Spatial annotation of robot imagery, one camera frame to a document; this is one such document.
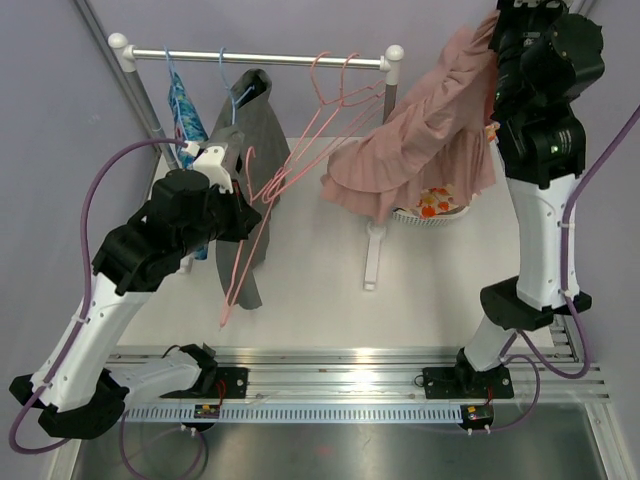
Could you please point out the pink wire hanger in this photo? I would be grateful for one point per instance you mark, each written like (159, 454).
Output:
(326, 112)

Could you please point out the blue wire hanger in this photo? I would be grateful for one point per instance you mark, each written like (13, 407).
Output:
(234, 102)
(171, 94)

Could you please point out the orange floral skirt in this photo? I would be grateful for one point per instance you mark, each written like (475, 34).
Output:
(435, 197)

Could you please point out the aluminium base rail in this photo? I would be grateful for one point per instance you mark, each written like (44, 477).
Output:
(371, 375)

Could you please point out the aluminium frame post left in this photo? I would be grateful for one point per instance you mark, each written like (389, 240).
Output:
(115, 65)

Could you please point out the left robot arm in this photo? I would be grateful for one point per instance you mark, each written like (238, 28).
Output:
(77, 396)

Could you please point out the silver clothes rack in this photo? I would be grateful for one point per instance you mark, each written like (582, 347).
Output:
(127, 55)

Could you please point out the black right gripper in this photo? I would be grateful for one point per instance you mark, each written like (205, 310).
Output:
(513, 10)

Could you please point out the white perforated plastic basket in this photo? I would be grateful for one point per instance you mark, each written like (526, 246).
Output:
(438, 220)

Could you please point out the pink pleated skirt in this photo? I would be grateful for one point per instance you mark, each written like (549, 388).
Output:
(435, 136)

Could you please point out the blue floral garment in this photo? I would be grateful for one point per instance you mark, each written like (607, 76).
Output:
(192, 130)

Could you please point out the white slotted cable duct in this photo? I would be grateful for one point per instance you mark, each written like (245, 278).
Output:
(282, 413)

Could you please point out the aluminium frame post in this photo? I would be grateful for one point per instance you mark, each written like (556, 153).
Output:
(115, 65)
(584, 7)

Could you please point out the pink hanger of floral skirt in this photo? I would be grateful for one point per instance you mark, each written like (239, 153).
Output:
(289, 174)

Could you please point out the grey skirt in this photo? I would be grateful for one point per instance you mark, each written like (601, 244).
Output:
(252, 130)

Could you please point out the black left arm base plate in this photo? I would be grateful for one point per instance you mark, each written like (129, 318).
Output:
(223, 382)

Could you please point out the aluminium frame post right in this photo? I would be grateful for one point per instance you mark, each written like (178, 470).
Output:
(584, 7)

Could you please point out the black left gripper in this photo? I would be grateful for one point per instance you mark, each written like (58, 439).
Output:
(243, 213)

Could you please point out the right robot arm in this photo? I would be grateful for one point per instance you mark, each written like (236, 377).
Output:
(547, 57)

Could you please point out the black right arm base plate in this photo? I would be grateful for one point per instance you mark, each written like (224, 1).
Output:
(440, 382)

